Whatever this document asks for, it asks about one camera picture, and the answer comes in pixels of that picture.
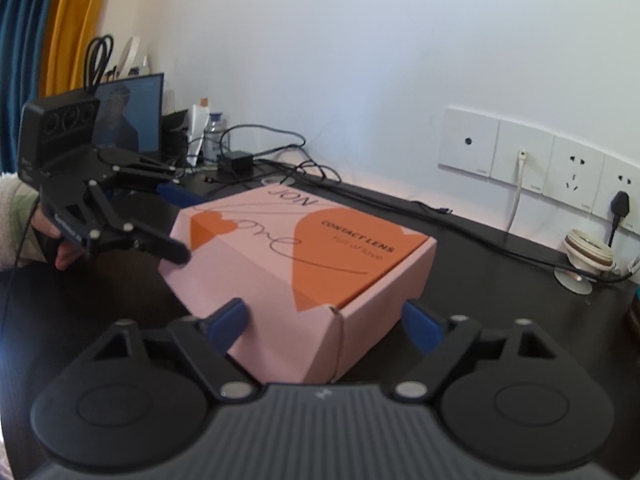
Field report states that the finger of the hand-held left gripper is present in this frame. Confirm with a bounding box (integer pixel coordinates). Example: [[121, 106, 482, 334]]
[[95, 146, 202, 209], [82, 179, 192, 267]]

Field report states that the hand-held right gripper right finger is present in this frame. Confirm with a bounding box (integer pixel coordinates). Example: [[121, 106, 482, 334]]
[[389, 298, 557, 404]]

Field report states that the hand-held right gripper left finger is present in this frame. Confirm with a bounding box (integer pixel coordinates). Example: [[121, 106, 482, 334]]
[[92, 298, 266, 404]]

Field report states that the pink cardboard box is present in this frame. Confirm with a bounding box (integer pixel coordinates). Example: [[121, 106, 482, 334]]
[[158, 185, 439, 385]]

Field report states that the black desktop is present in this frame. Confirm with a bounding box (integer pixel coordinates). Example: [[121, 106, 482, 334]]
[[0, 157, 640, 480]]

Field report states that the person's left hand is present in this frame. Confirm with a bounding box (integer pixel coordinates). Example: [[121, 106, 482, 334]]
[[31, 202, 85, 272]]

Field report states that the black power adapter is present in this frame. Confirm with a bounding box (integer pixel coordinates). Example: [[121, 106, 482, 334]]
[[216, 150, 256, 182]]

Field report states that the tall white squeeze tube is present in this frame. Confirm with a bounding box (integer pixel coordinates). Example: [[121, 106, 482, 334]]
[[185, 97, 211, 169]]

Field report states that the clear water bottle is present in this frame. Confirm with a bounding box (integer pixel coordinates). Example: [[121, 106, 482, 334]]
[[204, 112, 228, 162]]

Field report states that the small screen device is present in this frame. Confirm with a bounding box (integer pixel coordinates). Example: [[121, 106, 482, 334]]
[[91, 72, 166, 162]]

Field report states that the blue curtain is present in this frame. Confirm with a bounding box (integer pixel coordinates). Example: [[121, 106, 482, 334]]
[[0, 0, 67, 175]]

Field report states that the white curved stand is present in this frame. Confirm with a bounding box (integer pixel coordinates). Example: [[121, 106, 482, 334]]
[[116, 36, 143, 82]]

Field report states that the orange curtain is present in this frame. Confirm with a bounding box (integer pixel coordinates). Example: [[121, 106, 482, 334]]
[[39, 0, 115, 100]]

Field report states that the round grey metal disc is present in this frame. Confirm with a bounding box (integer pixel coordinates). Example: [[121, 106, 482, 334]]
[[553, 266, 594, 294]]

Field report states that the cream collapsible cup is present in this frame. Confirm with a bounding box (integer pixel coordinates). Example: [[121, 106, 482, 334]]
[[562, 228, 618, 275]]

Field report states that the white power socket plate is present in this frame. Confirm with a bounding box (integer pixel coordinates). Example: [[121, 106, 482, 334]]
[[592, 152, 640, 237], [542, 134, 607, 214]]

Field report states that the black power plug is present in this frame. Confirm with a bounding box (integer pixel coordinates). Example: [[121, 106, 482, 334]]
[[607, 190, 633, 250]]

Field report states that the black coiled cable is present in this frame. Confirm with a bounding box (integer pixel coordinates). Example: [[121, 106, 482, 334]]
[[82, 35, 116, 95]]

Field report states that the thick black power cable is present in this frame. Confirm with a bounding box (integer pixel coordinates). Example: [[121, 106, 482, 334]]
[[255, 159, 637, 283]]

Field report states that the thin black cable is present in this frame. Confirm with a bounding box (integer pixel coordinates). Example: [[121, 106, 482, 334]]
[[200, 124, 343, 187]]

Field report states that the black usb cable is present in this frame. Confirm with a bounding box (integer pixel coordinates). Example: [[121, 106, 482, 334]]
[[411, 199, 455, 216]]

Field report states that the white network cable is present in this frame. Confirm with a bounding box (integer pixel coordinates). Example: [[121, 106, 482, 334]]
[[506, 149, 528, 234]]

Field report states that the white wall socket strip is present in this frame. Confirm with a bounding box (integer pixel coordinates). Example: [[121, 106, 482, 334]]
[[438, 106, 502, 179]]

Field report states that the white network wall plate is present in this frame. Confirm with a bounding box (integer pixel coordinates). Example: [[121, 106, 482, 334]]
[[489, 119, 557, 196]]

